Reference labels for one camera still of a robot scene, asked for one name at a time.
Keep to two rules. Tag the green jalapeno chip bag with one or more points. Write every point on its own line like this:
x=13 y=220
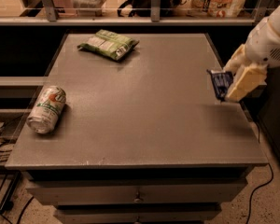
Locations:
x=109 y=44

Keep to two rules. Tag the drawer with knob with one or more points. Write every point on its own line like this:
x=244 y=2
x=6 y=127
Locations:
x=133 y=214
x=135 y=191

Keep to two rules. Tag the metal shelf rail frame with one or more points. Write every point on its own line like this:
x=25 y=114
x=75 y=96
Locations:
x=62 y=13

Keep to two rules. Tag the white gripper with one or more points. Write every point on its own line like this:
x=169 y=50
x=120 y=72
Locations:
x=263 y=47

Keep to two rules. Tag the top drawer with knob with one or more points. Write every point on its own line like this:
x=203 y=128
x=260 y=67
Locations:
x=135 y=191

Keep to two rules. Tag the grey drawer cabinet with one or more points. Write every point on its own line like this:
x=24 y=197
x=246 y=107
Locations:
x=153 y=116

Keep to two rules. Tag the blue rxbar blueberry bar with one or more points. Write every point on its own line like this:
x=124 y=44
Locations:
x=221 y=81

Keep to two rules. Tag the clear plastic container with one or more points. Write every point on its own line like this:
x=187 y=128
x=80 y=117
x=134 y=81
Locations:
x=88 y=8

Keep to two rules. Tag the black bag on shelf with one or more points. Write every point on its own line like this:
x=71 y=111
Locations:
x=144 y=8

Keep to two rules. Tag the white green soda can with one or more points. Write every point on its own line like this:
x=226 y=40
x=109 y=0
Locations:
x=47 y=110

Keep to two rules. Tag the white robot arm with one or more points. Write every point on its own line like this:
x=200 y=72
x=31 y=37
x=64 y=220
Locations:
x=250 y=62

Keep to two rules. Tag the lower drawer with knob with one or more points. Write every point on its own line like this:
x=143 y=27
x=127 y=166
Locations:
x=133 y=214

